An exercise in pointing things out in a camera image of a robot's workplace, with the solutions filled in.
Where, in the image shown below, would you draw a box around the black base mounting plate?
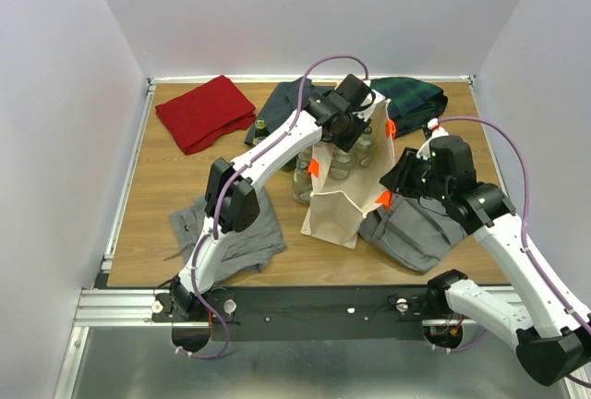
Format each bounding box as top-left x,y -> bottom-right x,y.
151,284 -> 467,348

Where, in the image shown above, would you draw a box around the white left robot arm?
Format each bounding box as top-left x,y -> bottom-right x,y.
169,74 -> 383,320

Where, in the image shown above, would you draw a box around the green Perrier bottle yellow label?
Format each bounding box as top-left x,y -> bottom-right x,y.
282,158 -> 296,172

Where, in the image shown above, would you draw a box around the dark teal folded jacket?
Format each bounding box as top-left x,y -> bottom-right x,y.
244,77 -> 334,147

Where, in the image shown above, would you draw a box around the red folded cloth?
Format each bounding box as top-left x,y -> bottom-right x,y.
156,76 -> 256,155

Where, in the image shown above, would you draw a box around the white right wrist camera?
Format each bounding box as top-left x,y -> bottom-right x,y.
416,118 -> 449,160

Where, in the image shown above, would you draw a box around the grey pleated skirt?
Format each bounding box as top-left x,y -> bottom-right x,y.
358,196 -> 467,273

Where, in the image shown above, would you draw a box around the green Perrier bottle red label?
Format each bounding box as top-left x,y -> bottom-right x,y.
252,119 -> 270,146

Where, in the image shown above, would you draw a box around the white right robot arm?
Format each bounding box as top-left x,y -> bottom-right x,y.
380,135 -> 590,386

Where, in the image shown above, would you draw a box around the green plaid folded skirt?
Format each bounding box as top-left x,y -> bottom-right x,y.
371,77 -> 448,138

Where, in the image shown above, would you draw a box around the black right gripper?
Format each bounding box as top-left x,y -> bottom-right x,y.
379,145 -> 451,201

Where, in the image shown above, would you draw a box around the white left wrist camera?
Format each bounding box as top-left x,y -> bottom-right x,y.
353,79 -> 385,125

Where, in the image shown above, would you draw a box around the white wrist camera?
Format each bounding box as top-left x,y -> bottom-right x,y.
416,118 -> 449,160
353,79 -> 385,125

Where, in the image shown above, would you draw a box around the grey knit shorts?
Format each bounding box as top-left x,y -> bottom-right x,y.
165,188 -> 287,283

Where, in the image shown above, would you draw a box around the clear Chang soda bottle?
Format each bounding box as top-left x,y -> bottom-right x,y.
329,147 -> 355,180
292,147 -> 312,205
354,127 -> 376,168

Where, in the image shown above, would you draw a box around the beige canvas tote bag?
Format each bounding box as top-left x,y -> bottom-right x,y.
301,91 -> 395,248

